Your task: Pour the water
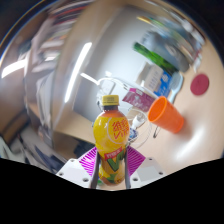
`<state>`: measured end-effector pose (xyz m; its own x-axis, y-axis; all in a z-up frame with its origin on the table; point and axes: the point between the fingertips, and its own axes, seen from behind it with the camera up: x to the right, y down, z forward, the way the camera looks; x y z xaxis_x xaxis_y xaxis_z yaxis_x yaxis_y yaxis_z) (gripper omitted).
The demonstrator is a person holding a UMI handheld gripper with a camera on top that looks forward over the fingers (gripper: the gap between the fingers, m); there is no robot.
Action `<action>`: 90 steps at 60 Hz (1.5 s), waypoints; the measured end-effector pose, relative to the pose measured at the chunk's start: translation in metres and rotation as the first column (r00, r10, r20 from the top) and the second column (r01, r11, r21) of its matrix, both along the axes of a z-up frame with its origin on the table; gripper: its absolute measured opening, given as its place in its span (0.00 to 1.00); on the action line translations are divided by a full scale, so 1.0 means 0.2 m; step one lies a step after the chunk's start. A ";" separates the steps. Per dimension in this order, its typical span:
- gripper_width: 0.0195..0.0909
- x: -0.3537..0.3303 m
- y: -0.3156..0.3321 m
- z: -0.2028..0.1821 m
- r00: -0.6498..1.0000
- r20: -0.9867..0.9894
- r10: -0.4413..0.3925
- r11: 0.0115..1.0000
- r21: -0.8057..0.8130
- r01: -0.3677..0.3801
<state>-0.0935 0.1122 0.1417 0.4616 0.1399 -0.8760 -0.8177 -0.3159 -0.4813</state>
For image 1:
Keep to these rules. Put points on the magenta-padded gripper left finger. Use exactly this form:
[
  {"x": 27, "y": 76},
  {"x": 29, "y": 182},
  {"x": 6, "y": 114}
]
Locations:
[{"x": 87, "y": 161}]

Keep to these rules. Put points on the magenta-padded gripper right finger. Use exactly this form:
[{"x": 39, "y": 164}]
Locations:
[{"x": 136, "y": 161}]

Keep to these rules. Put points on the yellow juice bottle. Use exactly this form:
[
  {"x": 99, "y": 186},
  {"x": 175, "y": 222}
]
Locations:
[{"x": 110, "y": 136}]

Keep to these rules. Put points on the orange plastic cup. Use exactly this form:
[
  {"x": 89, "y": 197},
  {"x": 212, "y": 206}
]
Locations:
[{"x": 166, "y": 116}]

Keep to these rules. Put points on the pink carton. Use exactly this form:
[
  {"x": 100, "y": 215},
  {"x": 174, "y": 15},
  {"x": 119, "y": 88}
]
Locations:
[{"x": 140, "y": 100}]

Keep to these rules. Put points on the white and blue box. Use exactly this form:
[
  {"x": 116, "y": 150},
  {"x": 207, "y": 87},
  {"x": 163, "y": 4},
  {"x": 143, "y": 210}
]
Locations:
[{"x": 153, "y": 80}]

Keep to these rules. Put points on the white light bar under shelf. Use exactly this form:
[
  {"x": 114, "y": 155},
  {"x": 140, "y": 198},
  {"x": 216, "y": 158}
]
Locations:
[{"x": 77, "y": 71}]

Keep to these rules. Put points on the flat round red coaster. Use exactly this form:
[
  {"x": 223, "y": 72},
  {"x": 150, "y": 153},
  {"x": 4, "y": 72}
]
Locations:
[{"x": 199, "y": 84}]

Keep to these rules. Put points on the dark green bottle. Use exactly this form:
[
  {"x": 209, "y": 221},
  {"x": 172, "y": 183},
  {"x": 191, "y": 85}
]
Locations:
[{"x": 153, "y": 56}]

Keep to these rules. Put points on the grey shaker bottle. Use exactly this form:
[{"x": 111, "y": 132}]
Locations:
[{"x": 166, "y": 46}]

